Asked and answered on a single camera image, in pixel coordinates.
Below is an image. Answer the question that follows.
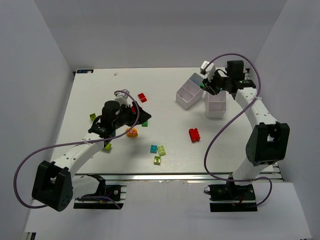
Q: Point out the lime printed lego brick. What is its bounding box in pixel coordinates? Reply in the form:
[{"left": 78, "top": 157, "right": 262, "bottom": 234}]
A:
[{"left": 89, "top": 113, "right": 97, "bottom": 122}]

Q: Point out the lime long lego brick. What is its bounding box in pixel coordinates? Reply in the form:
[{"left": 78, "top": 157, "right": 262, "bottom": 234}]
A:
[{"left": 103, "top": 143, "right": 112, "bottom": 151}]

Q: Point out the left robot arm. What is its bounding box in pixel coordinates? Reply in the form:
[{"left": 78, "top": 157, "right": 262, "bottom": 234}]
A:
[{"left": 31, "top": 100, "right": 152, "bottom": 212}]

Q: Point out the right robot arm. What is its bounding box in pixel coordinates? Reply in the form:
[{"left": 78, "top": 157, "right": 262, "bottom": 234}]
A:
[{"left": 200, "top": 60, "right": 290, "bottom": 186}]

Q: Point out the orange printed round lego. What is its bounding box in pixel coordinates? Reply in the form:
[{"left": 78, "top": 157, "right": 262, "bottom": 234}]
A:
[{"left": 126, "top": 128, "right": 138, "bottom": 138}]

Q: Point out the tilted white divided container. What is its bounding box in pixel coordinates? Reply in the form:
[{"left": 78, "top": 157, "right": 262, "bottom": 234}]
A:
[{"left": 175, "top": 73, "right": 204, "bottom": 110}]

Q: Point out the small red lego brick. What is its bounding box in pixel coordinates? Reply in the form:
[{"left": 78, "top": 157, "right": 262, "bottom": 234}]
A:
[{"left": 137, "top": 93, "right": 147, "bottom": 103}]

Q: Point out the upright white divided container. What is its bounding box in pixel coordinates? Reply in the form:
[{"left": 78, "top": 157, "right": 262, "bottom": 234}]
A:
[{"left": 204, "top": 91, "right": 227, "bottom": 119}]

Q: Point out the cyan small lego brick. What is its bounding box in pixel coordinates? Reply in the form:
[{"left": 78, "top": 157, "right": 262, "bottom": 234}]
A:
[{"left": 150, "top": 144, "right": 158, "bottom": 154}]

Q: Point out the pale green lego brick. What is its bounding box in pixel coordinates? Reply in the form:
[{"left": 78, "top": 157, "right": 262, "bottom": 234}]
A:
[{"left": 157, "top": 145, "right": 166, "bottom": 157}]

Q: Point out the pale green printed lego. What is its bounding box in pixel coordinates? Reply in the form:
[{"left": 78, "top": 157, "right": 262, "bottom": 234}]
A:
[{"left": 153, "top": 156, "right": 162, "bottom": 166}]

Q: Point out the large red lego brick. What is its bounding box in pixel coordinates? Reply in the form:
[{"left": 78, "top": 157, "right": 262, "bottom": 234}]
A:
[{"left": 188, "top": 128, "right": 201, "bottom": 143}]

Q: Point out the left blue table label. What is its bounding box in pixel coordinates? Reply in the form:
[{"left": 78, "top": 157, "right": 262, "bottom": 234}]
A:
[{"left": 76, "top": 69, "right": 94, "bottom": 74}]

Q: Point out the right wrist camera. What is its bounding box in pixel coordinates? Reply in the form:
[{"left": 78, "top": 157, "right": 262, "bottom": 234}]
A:
[{"left": 200, "top": 60, "right": 216, "bottom": 80}]

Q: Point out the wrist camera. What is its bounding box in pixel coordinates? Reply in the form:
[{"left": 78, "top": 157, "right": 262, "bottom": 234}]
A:
[
  {"left": 114, "top": 89, "right": 130, "bottom": 106},
  {"left": 200, "top": 60, "right": 216, "bottom": 80}
]

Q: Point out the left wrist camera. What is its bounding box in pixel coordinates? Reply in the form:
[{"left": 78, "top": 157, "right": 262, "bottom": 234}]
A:
[{"left": 114, "top": 89, "right": 130, "bottom": 106}]

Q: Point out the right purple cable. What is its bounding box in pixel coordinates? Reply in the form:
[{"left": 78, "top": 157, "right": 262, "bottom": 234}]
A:
[{"left": 203, "top": 52, "right": 273, "bottom": 207}]

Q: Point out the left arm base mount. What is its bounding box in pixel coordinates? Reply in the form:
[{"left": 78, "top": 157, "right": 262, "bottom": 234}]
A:
[{"left": 72, "top": 174, "right": 127, "bottom": 210}]

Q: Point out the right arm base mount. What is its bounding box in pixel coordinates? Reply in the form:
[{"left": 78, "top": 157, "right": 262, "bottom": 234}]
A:
[{"left": 203, "top": 181, "right": 258, "bottom": 213}]

